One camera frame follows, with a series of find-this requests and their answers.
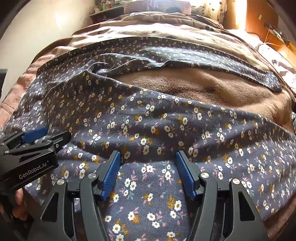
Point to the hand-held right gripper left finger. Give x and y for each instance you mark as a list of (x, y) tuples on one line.
[(111, 176)]

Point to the white purple printed pillow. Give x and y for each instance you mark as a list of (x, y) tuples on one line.
[(277, 62)]

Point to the person's left hand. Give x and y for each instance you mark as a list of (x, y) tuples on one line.
[(20, 208)]

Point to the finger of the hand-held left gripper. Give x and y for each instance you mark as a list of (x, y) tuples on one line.
[(34, 134), (60, 139)]

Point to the brown fleece blanket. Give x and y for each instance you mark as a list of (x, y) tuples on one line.
[(196, 83)]

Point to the grey floral pants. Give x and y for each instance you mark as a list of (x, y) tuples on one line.
[(148, 129)]

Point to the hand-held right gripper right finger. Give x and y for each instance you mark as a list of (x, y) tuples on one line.
[(185, 176)]

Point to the power strip with plugs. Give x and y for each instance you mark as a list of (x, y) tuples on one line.
[(275, 31)]

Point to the spotted cream cloth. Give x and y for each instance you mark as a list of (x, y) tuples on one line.
[(212, 9)]

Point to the cluttered shelf with bottles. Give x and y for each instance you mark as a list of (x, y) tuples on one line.
[(104, 10)]

